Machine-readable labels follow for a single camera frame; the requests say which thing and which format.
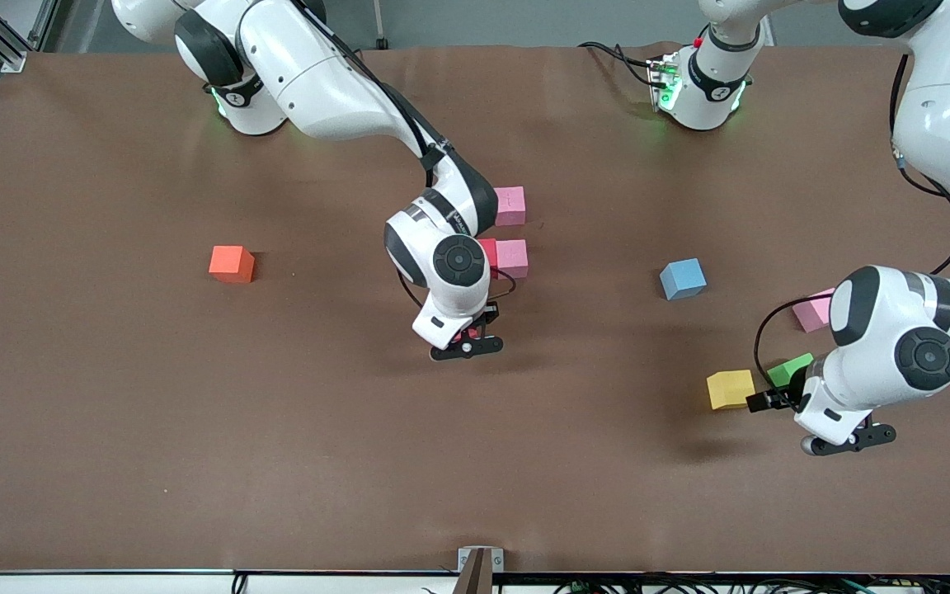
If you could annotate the yellow foam cube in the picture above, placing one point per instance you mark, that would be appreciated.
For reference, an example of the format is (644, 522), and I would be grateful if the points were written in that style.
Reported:
(729, 389)

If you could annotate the orange foam cube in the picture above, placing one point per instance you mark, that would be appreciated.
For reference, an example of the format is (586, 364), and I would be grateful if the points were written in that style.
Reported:
(230, 262)

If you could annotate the green foam cube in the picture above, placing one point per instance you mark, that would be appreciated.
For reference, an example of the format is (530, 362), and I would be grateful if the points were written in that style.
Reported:
(788, 371)

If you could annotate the metal table edge bracket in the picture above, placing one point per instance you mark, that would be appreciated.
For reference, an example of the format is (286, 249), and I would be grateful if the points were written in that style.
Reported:
(479, 569)

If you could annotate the red foam cube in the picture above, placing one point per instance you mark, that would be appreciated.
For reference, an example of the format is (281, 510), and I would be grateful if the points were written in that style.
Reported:
(489, 252)

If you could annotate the blue foam cube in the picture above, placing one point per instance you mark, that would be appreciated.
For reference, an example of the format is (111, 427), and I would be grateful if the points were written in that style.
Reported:
(681, 278)

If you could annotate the pink foam cube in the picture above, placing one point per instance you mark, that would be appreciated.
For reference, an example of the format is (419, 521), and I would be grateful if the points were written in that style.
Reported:
(513, 257)
(813, 313)
(511, 206)

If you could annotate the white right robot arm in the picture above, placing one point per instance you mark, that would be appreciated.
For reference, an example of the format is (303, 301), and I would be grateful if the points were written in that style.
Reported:
(318, 74)

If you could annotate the brown table mat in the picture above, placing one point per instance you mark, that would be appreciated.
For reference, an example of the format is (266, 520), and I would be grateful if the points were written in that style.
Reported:
(475, 478)

